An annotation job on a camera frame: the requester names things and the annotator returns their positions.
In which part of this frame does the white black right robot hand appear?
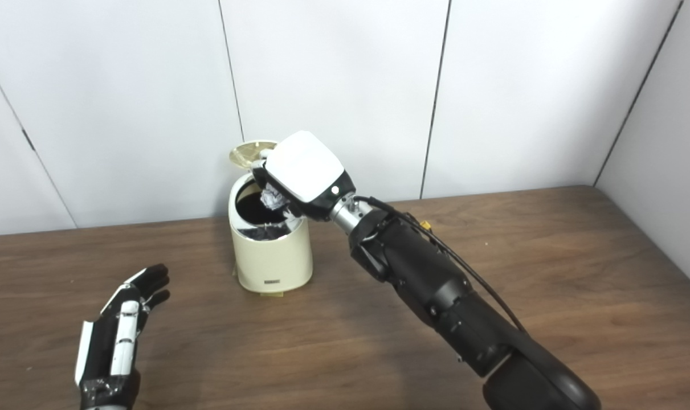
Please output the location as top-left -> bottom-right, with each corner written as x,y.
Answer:
251,130 -> 358,223

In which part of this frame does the round cream bin lid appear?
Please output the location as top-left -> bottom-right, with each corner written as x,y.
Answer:
229,141 -> 278,170

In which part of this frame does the cream-colored desktop trash bin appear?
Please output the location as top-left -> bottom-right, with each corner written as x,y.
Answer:
228,171 -> 314,294

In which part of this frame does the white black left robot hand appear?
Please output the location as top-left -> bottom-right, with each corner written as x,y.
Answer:
74,264 -> 172,409

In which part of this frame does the white paper ball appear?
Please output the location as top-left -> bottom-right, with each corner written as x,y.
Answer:
260,185 -> 288,211

